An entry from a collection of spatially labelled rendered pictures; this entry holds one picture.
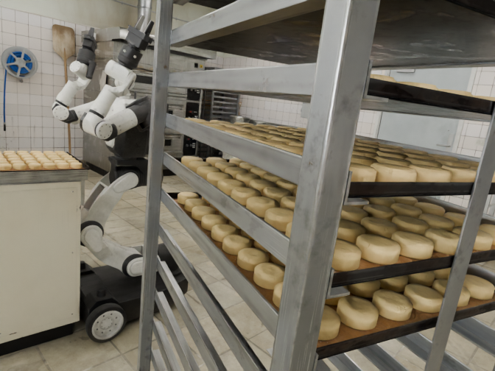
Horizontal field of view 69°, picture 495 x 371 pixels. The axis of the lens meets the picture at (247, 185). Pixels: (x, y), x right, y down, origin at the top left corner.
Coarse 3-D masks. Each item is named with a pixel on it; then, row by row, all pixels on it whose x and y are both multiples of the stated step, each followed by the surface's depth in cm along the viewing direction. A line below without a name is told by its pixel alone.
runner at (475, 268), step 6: (468, 264) 63; (474, 264) 62; (468, 270) 63; (474, 270) 62; (480, 270) 61; (486, 270) 60; (480, 276) 61; (486, 276) 60; (492, 276) 59; (492, 282) 59
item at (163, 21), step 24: (168, 0) 77; (168, 24) 78; (168, 48) 79; (168, 72) 80; (144, 240) 90; (144, 264) 90; (144, 288) 91; (144, 312) 93; (144, 336) 95; (144, 360) 97
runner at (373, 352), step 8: (376, 344) 81; (360, 352) 82; (368, 352) 82; (376, 352) 81; (384, 352) 79; (376, 360) 80; (384, 360) 79; (392, 360) 77; (384, 368) 78; (392, 368) 77; (400, 368) 76
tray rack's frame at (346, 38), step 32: (352, 0) 26; (352, 32) 27; (320, 64) 29; (352, 64) 27; (320, 96) 29; (352, 96) 28; (320, 128) 29; (352, 128) 29; (320, 160) 29; (480, 160) 40; (320, 192) 29; (480, 192) 41; (320, 224) 30; (288, 256) 33; (320, 256) 31; (288, 288) 33; (320, 288) 32; (448, 288) 43; (288, 320) 33; (320, 320) 33; (448, 320) 45; (288, 352) 33
